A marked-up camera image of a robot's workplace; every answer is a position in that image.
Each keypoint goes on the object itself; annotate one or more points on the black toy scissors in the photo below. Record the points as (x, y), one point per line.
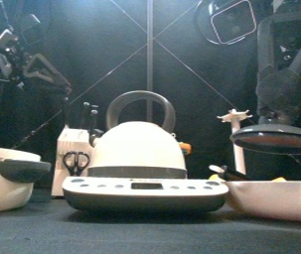
(76, 162)

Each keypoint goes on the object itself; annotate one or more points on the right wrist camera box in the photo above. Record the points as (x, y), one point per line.
(234, 21)

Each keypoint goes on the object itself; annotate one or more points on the white knife block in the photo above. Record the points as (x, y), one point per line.
(72, 142)

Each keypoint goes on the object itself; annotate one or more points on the grey vertical frame pole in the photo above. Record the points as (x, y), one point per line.
(149, 59)

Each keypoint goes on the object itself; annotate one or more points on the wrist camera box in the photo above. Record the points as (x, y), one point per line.
(31, 28)
(234, 21)

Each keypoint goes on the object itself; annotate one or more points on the white bowl with items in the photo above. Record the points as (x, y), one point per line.
(276, 200)

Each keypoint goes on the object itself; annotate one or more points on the black and white utensil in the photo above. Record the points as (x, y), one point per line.
(230, 172)

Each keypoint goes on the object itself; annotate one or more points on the orange toy piece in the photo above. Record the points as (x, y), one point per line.
(185, 148)

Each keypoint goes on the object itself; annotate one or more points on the white utensil stand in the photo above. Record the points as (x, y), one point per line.
(238, 145)

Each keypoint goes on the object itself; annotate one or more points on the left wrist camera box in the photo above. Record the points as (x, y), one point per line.
(31, 28)

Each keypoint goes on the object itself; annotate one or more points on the yellow toy food piece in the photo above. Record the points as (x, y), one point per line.
(279, 179)

